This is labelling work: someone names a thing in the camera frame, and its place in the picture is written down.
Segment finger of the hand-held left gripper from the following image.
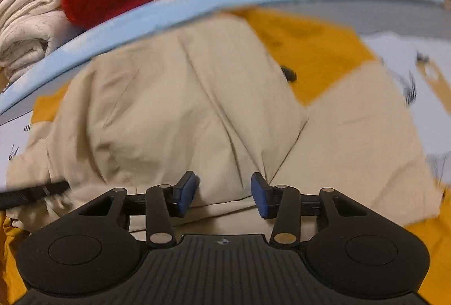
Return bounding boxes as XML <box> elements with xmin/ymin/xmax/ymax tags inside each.
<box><xmin>0</xmin><ymin>180</ymin><xmax>70</xmax><ymax>210</ymax></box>

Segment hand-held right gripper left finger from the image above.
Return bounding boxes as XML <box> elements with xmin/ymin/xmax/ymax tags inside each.
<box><xmin>72</xmin><ymin>170</ymin><xmax>201</xmax><ymax>250</ymax></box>

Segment white fluffy folded blanket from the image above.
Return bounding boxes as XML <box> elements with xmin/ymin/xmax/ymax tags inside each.
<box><xmin>0</xmin><ymin>6</ymin><xmax>87</xmax><ymax>84</ymax></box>

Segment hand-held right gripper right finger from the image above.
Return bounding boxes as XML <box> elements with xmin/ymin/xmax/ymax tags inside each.
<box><xmin>250</xmin><ymin>171</ymin><xmax>379</xmax><ymax>250</ymax></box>

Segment beige cloth garment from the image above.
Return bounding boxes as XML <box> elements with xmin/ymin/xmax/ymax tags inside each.
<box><xmin>0</xmin><ymin>0</ymin><xmax>451</xmax><ymax>193</ymax></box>

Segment beige and mustard hooded jacket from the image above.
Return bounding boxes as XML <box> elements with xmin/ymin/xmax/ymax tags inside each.
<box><xmin>0</xmin><ymin>6</ymin><xmax>451</xmax><ymax>305</ymax></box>

